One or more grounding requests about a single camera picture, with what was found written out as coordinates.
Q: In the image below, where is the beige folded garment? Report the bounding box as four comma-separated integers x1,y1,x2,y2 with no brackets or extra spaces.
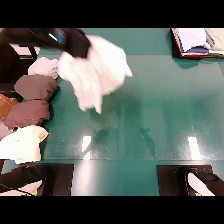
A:
204,28,224,55

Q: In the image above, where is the orange-brown garment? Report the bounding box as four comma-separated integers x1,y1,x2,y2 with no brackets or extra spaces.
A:
0,93,20,122

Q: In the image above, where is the blue folded garment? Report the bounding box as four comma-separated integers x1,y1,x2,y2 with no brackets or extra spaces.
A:
181,45,212,56

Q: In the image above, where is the mauve garment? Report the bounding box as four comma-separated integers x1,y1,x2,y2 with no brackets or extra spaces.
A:
3,99,52,130

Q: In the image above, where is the cream garment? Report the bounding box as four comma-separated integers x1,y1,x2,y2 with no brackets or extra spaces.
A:
0,125,50,165

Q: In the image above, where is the pale lavender folded garment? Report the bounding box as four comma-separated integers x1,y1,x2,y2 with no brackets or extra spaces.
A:
175,28,212,53

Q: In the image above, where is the white T-shirt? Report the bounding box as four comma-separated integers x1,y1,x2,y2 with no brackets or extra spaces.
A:
57,34,134,115

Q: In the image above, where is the pink garment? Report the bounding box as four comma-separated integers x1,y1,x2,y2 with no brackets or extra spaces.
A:
0,120,15,140

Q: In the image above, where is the grey-brown garment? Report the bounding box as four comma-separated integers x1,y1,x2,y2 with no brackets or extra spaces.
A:
13,74,59,102

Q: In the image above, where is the pale white garment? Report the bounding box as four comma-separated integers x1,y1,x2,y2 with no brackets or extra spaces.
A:
27,56,60,80

